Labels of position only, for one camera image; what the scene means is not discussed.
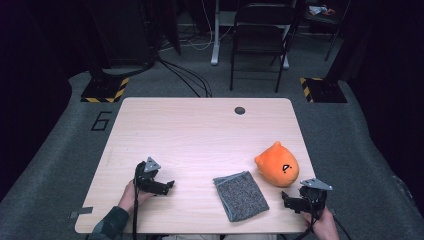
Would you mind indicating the grey tape strip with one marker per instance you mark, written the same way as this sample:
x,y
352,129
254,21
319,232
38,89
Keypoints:
x,y
81,212

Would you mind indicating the person's left hand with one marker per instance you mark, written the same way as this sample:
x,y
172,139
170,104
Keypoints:
x,y
128,200

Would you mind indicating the black stand base hazard stripes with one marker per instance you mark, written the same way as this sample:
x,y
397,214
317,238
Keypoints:
x,y
325,90
101,90

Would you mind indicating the person's right hand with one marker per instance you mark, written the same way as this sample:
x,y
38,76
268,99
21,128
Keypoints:
x,y
325,228

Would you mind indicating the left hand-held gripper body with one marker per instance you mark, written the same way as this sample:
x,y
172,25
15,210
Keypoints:
x,y
146,180

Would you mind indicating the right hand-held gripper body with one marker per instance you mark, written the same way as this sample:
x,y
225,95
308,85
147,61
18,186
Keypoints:
x,y
313,200

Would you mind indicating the dark chair with clutter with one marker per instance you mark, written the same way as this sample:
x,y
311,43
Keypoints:
x,y
328,23

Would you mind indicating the black folding chair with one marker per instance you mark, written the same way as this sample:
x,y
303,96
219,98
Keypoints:
x,y
260,40

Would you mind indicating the orange and white clutter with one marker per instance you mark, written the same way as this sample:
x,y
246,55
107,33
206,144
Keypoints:
x,y
320,10

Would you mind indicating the orange plush toy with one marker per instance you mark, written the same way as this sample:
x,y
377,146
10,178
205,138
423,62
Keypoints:
x,y
273,163

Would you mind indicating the black cabinet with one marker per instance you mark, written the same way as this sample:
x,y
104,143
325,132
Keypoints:
x,y
123,33

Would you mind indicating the black table grommet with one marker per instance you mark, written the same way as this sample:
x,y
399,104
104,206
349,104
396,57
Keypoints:
x,y
239,110

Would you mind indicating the white desk leg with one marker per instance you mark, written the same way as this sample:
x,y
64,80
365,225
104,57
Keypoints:
x,y
215,40
285,61

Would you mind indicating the grey fuzzy pouch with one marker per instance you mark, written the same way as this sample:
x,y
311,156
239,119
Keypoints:
x,y
240,196

